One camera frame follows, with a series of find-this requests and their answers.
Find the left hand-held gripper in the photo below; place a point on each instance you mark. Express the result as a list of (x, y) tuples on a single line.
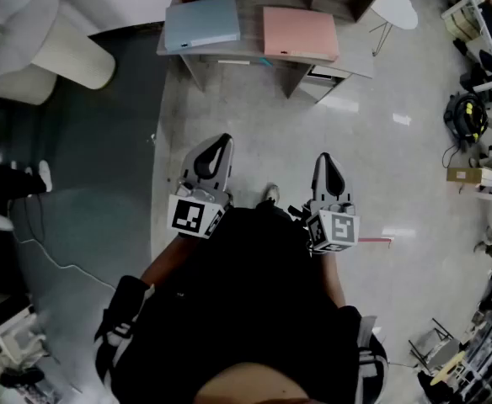
[(185, 217)]

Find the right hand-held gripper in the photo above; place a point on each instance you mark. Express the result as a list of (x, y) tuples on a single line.
[(343, 227)]

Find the light blue folder box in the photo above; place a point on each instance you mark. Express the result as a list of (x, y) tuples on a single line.
[(199, 21)]

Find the pink folder box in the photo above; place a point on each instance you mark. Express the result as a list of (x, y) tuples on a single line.
[(301, 32)]

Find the person's right forearm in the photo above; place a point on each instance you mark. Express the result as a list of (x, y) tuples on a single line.
[(333, 280)]

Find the person's left forearm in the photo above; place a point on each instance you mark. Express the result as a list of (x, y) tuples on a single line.
[(166, 259)]

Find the person's light shoe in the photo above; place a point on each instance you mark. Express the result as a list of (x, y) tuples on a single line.
[(271, 192)]

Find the person's black clothed body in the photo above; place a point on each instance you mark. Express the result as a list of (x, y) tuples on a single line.
[(237, 288)]

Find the brown cardboard box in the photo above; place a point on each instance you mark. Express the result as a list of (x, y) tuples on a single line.
[(463, 175)]

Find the grey wooden desk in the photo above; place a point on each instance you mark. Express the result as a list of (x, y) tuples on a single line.
[(252, 28)]

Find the black yellow vacuum cleaner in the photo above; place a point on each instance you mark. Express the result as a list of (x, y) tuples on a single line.
[(465, 116)]

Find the grey folding chair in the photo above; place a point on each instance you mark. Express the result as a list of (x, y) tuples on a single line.
[(440, 347)]

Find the white oval side table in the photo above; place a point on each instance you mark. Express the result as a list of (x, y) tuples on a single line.
[(397, 4)]

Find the white storage rack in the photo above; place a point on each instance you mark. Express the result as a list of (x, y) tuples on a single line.
[(490, 343)]

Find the white office desk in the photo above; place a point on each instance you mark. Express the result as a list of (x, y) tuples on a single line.
[(482, 19)]

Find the white cluttered workbench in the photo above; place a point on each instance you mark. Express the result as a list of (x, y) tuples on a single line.
[(14, 352)]

